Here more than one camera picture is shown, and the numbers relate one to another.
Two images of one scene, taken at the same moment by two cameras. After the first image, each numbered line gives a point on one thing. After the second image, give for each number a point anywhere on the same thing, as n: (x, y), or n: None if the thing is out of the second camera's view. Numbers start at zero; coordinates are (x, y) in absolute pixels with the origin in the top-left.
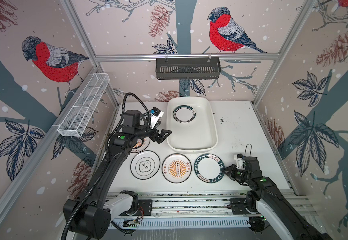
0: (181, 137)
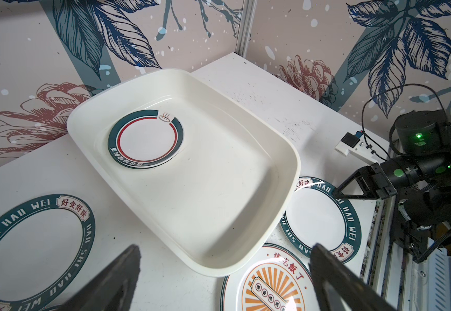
0: (207, 179)
